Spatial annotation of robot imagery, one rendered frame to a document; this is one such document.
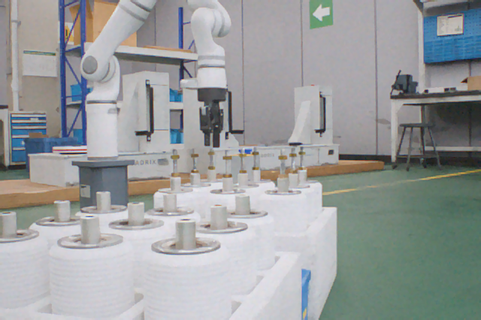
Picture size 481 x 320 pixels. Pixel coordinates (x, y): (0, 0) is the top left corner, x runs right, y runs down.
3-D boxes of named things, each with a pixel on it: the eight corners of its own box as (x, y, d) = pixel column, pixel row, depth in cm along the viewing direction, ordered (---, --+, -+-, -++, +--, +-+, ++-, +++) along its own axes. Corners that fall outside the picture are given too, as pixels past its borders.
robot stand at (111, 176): (74, 255, 164) (70, 160, 162) (115, 249, 174) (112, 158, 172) (96, 264, 153) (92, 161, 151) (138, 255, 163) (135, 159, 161)
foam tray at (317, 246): (131, 312, 111) (128, 227, 110) (196, 267, 148) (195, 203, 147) (315, 327, 100) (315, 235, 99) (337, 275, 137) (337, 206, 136)
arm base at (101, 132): (82, 160, 162) (80, 104, 161) (108, 158, 168) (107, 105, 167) (96, 161, 155) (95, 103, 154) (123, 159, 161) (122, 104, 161)
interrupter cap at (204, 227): (180, 234, 66) (180, 229, 66) (201, 224, 73) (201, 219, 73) (239, 236, 64) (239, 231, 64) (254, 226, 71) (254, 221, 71)
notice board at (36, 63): (22, 75, 688) (22, 49, 687) (56, 77, 722) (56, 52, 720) (22, 75, 687) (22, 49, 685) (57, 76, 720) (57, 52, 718)
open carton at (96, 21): (65, 49, 633) (65, 7, 631) (115, 53, 685) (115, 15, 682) (90, 42, 594) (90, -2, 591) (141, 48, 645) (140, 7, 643)
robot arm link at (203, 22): (204, 65, 130) (230, 67, 136) (203, 4, 129) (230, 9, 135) (186, 68, 135) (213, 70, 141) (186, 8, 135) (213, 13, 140)
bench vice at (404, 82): (406, 96, 562) (406, 73, 560) (422, 95, 549) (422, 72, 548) (387, 95, 533) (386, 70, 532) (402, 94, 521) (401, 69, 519)
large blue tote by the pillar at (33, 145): (22, 172, 561) (22, 138, 559) (57, 170, 592) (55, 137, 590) (44, 174, 528) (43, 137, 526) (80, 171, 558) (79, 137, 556)
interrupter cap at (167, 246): (139, 255, 55) (138, 249, 55) (167, 241, 62) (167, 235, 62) (207, 259, 53) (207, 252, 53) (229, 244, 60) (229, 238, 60)
